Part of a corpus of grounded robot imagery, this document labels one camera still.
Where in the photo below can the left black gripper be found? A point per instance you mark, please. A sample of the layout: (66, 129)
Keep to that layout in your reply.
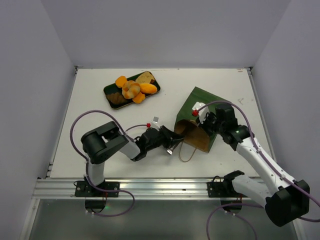
(165, 136)

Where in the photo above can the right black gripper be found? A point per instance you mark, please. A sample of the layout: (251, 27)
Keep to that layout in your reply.
(206, 122)

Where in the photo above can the metal tongs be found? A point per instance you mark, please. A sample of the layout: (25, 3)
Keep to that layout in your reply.
(171, 149)

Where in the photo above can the green brown paper bag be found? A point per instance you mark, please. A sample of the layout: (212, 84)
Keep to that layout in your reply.
(190, 116)

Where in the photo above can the long orange fake bread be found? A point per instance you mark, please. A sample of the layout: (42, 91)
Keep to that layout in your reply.
(120, 83)

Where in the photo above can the pale twisted fake bread roll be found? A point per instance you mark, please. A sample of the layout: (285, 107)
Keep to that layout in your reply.
(130, 89)

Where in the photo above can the brown sliced fake bread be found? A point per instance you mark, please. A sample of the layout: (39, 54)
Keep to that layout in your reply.
(145, 77)

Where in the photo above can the dark brown fake croissant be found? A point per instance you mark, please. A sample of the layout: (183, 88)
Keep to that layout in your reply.
(116, 98)

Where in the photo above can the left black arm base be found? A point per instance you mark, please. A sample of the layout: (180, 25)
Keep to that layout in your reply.
(85, 190)

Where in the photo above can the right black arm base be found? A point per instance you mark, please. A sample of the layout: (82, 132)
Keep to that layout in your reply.
(222, 187)

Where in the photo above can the dark green tray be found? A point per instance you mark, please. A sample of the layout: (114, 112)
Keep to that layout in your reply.
(112, 88)

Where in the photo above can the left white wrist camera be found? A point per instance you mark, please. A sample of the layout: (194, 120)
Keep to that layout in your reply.
(155, 123)

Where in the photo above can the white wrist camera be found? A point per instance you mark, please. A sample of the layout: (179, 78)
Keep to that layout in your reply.
(200, 110)
(155, 123)

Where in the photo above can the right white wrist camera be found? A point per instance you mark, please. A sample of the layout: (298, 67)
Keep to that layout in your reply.
(200, 110)

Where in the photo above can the aluminium rail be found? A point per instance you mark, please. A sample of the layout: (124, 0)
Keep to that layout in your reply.
(141, 188)

